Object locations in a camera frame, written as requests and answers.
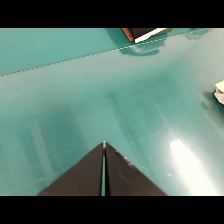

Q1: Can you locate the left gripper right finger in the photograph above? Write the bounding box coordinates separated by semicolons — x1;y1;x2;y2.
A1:
104;141;168;197

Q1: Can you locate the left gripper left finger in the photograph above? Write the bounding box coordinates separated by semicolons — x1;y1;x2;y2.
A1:
37;142;105;197

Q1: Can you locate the grey garment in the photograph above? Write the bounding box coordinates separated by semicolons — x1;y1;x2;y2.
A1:
213;79;224;105

